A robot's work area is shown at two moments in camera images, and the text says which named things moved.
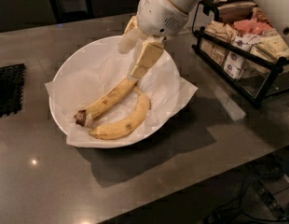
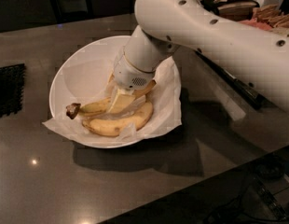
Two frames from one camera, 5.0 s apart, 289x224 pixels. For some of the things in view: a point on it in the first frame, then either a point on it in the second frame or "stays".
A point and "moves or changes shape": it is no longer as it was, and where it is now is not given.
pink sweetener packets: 252,26 stays
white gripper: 159,16 to 130,73
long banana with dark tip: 84,116 moves or changes shape
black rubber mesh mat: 9,86 stays
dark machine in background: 71,3 stays
